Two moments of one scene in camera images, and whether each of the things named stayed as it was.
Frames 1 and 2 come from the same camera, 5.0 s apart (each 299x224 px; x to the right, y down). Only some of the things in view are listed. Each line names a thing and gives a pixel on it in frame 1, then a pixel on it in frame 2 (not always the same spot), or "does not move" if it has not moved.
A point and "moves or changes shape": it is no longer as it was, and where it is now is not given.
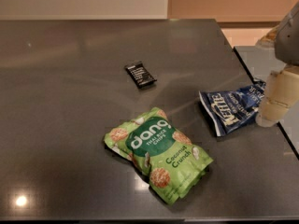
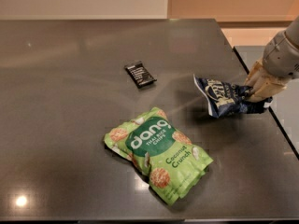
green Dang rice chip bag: (169, 160) does not move
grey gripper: (289, 39) -> (279, 57)
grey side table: (259, 61) does not move
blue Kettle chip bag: (228, 110) moves or changes shape
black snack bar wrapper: (140, 74) does not move
